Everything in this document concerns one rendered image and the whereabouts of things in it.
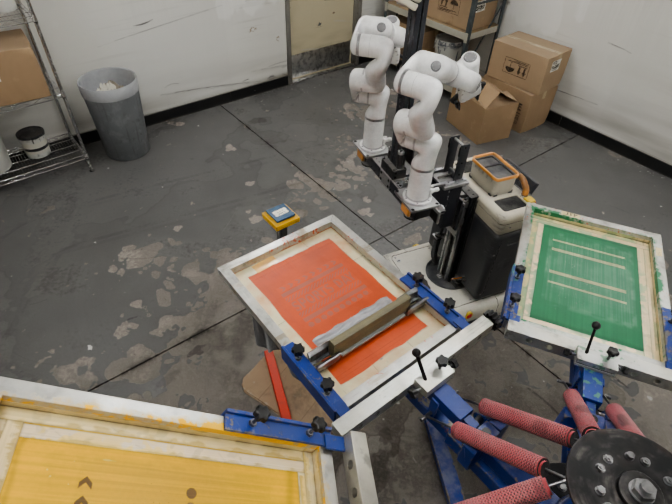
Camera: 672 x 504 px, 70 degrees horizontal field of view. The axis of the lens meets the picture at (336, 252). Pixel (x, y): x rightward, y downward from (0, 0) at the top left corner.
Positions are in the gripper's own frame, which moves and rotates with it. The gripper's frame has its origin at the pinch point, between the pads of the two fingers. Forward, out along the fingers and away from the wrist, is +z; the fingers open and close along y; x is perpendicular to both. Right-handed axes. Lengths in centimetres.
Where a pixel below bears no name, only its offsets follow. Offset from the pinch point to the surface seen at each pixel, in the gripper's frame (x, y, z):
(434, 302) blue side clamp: -74, -57, -7
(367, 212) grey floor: 47, -53, 158
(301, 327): -63, -105, -19
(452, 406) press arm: -110, -70, -31
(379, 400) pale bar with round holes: -99, -89, -35
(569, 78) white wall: 109, 183, 233
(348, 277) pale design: -48, -82, -3
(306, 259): -33, -94, -2
